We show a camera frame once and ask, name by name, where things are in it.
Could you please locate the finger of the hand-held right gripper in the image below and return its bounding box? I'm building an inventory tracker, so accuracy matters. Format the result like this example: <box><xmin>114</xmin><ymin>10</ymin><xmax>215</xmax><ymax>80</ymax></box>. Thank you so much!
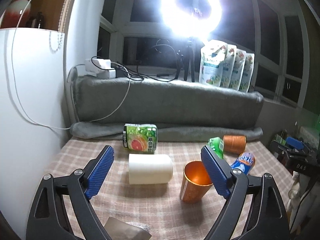
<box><xmin>286</xmin><ymin>136</ymin><xmax>305</xmax><ymax>151</ymax></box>

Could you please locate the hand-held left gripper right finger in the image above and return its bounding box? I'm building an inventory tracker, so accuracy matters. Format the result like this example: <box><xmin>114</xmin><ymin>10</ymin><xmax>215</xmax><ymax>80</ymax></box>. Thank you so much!
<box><xmin>200</xmin><ymin>146</ymin><xmax>291</xmax><ymax>240</ymax></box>

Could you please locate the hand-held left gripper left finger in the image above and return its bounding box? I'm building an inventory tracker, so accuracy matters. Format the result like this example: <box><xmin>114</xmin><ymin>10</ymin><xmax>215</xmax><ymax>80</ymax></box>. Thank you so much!
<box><xmin>26</xmin><ymin>145</ymin><xmax>115</xmax><ymax>240</ymax></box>

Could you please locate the white cup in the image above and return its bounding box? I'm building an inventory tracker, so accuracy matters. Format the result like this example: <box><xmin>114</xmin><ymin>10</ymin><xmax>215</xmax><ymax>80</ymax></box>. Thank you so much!
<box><xmin>128</xmin><ymin>153</ymin><xmax>174</xmax><ymax>185</ymax></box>

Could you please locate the orange metal cup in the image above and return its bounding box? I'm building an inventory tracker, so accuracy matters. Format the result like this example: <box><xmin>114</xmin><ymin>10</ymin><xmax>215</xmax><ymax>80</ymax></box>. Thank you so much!
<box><xmin>180</xmin><ymin>161</ymin><xmax>213</xmax><ymax>203</ymax></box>
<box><xmin>222</xmin><ymin>135</ymin><xmax>247</xmax><ymax>154</ymax></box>

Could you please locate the white soft object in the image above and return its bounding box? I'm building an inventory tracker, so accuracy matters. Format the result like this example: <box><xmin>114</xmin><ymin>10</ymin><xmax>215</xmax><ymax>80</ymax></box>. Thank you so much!
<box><xmin>287</xmin><ymin>172</ymin><xmax>301</xmax><ymax>232</ymax></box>

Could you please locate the green grapefruit drink can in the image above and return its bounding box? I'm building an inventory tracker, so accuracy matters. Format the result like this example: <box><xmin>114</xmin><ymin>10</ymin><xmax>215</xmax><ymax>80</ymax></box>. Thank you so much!
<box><xmin>122</xmin><ymin>123</ymin><xmax>158</xmax><ymax>154</ymax></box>

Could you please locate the silver foil packet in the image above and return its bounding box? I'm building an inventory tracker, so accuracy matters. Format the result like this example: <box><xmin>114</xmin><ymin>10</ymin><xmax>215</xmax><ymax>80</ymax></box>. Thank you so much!
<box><xmin>104</xmin><ymin>217</ymin><xmax>152</xmax><ymax>240</ymax></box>

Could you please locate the checked tablecloth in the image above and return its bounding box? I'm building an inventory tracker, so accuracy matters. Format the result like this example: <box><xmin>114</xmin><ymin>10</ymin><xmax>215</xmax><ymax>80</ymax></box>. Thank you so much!
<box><xmin>42</xmin><ymin>138</ymin><xmax>294</xmax><ymax>240</ymax></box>

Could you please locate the white cabinet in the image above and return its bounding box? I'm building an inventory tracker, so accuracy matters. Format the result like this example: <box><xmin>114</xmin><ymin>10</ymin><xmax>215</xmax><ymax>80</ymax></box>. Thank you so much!
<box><xmin>0</xmin><ymin>28</ymin><xmax>73</xmax><ymax>233</ymax></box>

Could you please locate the grey folded blanket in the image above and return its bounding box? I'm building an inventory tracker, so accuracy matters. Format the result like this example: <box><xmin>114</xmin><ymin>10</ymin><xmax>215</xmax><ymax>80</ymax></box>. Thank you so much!
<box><xmin>67</xmin><ymin>76</ymin><xmax>265</xmax><ymax>143</ymax></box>

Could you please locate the white printed refill pouch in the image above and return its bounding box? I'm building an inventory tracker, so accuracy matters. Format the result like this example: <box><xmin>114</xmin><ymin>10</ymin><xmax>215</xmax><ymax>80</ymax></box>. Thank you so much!
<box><xmin>231</xmin><ymin>48</ymin><xmax>247</xmax><ymax>91</ymax></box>
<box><xmin>222</xmin><ymin>45</ymin><xmax>237</xmax><ymax>89</ymax></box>
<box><xmin>239</xmin><ymin>52</ymin><xmax>255</xmax><ymax>92</ymax></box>
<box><xmin>199</xmin><ymin>40</ymin><xmax>228</xmax><ymax>87</ymax></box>

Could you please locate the white framed window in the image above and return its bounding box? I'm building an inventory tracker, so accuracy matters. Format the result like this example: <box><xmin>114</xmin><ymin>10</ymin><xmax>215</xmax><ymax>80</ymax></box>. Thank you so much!
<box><xmin>97</xmin><ymin>0</ymin><xmax>305</xmax><ymax>108</ymax></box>

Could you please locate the white power strip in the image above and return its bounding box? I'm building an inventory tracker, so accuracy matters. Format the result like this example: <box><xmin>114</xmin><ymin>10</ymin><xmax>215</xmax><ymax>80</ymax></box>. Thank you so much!
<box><xmin>96</xmin><ymin>67</ymin><xmax>117</xmax><ymax>79</ymax></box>

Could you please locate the white power adapter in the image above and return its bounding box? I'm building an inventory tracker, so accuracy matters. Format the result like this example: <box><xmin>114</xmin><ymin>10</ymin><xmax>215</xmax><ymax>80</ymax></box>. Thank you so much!
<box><xmin>85</xmin><ymin>58</ymin><xmax>111</xmax><ymax>75</ymax></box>

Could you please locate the black tripod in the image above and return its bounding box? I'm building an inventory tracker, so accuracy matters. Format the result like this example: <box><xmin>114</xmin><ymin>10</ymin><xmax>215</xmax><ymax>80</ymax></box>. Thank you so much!
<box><xmin>176</xmin><ymin>36</ymin><xmax>197</xmax><ymax>82</ymax></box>

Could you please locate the black cable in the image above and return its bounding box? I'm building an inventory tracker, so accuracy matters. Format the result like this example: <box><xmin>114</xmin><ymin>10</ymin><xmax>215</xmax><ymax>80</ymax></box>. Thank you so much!
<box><xmin>91</xmin><ymin>38</ymin><xmax>181</xmax><ymax>83</ymax></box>

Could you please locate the white cable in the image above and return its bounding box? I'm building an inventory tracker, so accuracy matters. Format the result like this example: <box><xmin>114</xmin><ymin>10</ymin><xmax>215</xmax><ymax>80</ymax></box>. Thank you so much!
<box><xmin>11</xmin><ymin>0</ymin><xmax>131</xmax><ymax>130</ymax></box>

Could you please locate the bead curtain cord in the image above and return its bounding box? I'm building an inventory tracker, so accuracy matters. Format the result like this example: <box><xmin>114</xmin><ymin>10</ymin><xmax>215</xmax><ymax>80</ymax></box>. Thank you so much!
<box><xmin>48</xmin><ymin>0</ymin><xmax>78</xmax><ymax>53</ymax></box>

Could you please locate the ring light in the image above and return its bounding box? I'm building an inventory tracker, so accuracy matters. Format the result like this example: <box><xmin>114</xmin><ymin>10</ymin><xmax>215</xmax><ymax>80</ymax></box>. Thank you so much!
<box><xmin>159</xmin><ymin>0</ymin><xmax>223</xmax><ymax>41</ymax></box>

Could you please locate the red and white wall picture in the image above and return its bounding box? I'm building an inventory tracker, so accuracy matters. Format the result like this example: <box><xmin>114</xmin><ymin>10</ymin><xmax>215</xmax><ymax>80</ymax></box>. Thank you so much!
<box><xmin>0</xmin><ymin>0</ymin><xmax>40</xmax><ymax>29</ymax></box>

